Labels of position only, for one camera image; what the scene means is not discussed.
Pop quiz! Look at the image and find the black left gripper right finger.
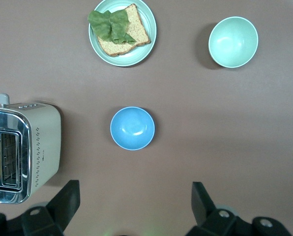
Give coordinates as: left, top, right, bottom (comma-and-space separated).
185, 181, 245, 236

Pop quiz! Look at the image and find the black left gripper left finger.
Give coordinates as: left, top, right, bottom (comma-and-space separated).
21, 179, 81, 236

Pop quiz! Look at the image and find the blue bowl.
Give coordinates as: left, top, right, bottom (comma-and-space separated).
110, 106, 156, 151

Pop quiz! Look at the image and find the pale mint bowl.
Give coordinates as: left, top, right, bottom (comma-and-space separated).
208, 16, 259, 69

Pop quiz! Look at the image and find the beige chrome toaster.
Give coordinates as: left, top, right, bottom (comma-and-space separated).
0, 93, 62, 205

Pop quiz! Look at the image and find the green lettuce leaf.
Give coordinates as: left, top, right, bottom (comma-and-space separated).
88, 9, 137, 45

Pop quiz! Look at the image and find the brown bread slice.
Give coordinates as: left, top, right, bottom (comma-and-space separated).
96, 3, 151, 58

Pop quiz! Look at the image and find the pale green plate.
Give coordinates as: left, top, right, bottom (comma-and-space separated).
88, 0, 157, 67

